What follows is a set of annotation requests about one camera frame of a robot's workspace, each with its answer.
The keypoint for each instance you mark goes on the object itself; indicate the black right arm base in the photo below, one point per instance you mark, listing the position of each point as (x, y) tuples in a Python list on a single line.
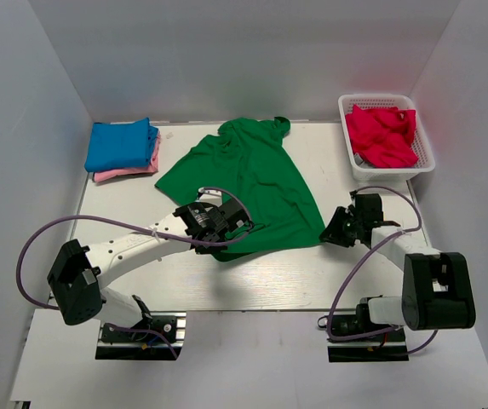
[(354, 347)]

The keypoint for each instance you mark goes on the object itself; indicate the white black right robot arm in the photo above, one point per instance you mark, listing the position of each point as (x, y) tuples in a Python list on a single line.
[(436, 289)]

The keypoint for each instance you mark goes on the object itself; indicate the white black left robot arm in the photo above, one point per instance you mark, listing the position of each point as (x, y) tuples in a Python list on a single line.
[(81, 275)]

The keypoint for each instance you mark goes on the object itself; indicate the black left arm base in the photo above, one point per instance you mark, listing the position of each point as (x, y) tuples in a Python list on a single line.
[(159, 338)]

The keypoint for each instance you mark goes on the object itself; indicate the folded pink t shirt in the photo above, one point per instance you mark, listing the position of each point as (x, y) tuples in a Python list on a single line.
[(151, 168)]

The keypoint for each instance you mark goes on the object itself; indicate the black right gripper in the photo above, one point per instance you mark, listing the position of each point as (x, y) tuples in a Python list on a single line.
[(333, 233)]

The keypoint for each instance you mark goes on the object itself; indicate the white plastic basket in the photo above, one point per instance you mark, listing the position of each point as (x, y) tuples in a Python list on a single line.
[(363, 171)]

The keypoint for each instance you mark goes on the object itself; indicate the folded blue t shirt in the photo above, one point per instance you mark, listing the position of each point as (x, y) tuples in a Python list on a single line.
[(120, 146)]

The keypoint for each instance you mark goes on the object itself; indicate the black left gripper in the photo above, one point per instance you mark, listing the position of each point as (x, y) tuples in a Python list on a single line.
[(221, 246)]

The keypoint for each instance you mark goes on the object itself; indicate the crumpled red t shirt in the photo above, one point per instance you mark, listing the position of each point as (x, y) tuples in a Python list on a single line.
[(383, 136)]

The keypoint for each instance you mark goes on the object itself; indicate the green t shirt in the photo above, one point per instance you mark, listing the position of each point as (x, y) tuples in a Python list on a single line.
[(247, 158)]

